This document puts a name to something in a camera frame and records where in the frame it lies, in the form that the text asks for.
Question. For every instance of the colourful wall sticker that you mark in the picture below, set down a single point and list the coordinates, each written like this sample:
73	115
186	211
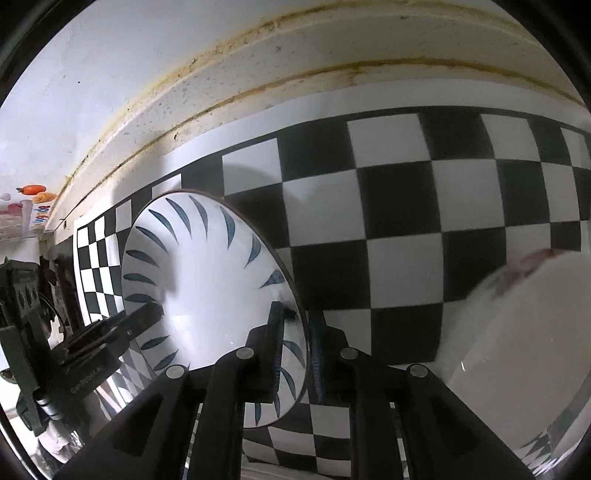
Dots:
33	189

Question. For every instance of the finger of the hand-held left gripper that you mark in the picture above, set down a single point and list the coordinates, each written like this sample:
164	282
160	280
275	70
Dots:
129	325

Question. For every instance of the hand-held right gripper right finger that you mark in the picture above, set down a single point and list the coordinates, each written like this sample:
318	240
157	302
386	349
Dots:
323	369

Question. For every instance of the white plate with blue dashes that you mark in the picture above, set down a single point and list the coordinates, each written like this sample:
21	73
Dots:
508	346

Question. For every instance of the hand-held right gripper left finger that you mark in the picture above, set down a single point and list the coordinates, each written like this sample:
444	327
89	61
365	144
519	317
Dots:
270	355

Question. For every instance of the white plate blue leaf pattern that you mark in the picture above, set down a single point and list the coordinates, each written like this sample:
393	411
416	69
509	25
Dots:
207	286

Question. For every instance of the black and white checkered mat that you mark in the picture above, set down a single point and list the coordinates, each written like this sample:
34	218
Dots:
401	277

